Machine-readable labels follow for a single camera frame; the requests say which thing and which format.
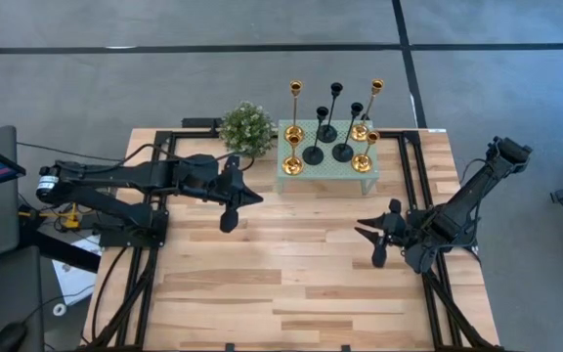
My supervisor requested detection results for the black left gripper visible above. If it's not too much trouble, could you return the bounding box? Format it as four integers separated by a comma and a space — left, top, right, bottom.
178, 154, 265, 234

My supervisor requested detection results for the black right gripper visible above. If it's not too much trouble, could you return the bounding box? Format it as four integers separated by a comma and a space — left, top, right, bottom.
357, 198, 429, 269

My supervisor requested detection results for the gold candlestick holder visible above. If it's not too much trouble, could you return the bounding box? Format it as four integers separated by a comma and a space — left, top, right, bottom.
349, 77, 386, 144
351, 129, 381, 174
281, 132, 306, 177
283, 79, 306, 143

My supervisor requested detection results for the black candlestick holder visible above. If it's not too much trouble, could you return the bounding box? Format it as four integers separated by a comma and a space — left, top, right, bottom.
302, 105, 330, 167
331, 101, 365, 164
316, 81, 345, 145

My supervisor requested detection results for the green plant in black pot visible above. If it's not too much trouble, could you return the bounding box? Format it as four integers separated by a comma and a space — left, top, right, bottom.
217, 100, 279, 158

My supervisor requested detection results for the green table in background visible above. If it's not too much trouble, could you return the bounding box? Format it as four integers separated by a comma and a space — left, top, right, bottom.
275, 118, 380, 196

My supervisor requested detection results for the yellow clamp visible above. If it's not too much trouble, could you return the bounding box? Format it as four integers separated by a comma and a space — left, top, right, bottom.
19, 201, 81, 232

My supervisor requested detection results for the white paper sheet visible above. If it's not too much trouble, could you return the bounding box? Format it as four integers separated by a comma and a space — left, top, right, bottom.
50, 234, 103, 307

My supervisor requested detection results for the black computer mouse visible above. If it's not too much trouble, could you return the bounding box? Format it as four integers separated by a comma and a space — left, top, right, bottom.
0, 321, 29, 352

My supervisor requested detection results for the black aluminium table frame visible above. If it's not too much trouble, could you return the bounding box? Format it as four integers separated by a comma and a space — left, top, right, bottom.
78, 127, 500, 352

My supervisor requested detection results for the black cable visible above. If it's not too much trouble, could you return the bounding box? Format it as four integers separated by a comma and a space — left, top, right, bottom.
16, 141, 139, 163

